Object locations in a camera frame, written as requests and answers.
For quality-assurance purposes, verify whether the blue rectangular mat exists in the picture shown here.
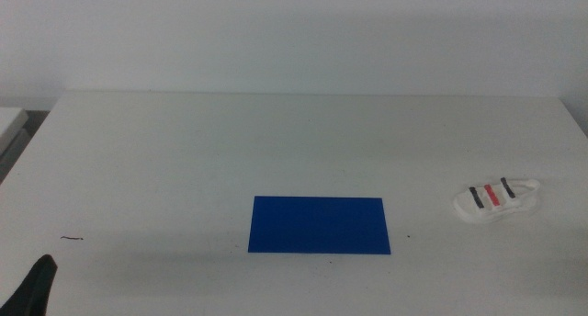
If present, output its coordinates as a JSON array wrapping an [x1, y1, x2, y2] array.
[[247, 195, 392, 256]]

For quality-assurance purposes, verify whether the white side table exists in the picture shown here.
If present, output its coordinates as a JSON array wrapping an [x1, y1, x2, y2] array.
[[0, 106, 30, 179]]

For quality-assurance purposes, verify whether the white shoe with striped straps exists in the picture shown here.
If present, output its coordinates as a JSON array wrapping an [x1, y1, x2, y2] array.
[[452, 176, 542, 225]]

